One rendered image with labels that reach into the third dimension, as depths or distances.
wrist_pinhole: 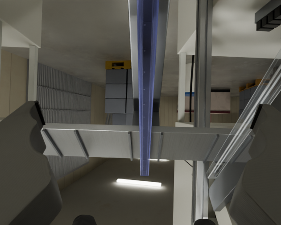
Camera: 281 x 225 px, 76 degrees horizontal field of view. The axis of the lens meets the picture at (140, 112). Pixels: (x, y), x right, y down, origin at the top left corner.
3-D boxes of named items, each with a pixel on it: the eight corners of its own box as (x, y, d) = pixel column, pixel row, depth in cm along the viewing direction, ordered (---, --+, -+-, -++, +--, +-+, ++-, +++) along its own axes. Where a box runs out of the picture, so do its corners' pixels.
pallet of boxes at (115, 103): (156, 75, 441) (155, 125, 439) (124, 76, 456) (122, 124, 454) (150, 59, 316) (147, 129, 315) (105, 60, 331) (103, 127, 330)
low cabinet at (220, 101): (177, 96, 886) (176, 113, 885) (177, 89, 658) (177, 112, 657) (216, 96, 851) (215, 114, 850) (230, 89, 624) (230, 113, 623)
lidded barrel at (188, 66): (180, 69, 375) (180, 96, 374) (179, 62, 330) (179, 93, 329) (204, 68, 363) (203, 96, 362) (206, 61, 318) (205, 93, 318)
